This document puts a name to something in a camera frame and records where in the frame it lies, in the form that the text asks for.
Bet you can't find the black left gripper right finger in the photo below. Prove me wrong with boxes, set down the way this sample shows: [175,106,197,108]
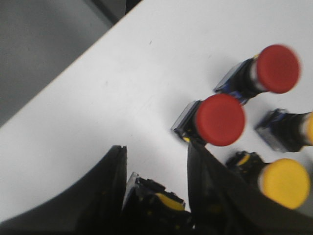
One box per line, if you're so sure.
[187,140,313,235]

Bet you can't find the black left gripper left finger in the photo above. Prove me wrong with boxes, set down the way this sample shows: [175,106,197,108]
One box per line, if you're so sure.
[0,145,127,235]

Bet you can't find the yellow mushroom push button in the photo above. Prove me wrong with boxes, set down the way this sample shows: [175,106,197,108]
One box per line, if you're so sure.
[120,172,193,235]

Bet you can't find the red mushroom push button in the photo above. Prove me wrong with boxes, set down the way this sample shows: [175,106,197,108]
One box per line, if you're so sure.
[171,94,246,146]

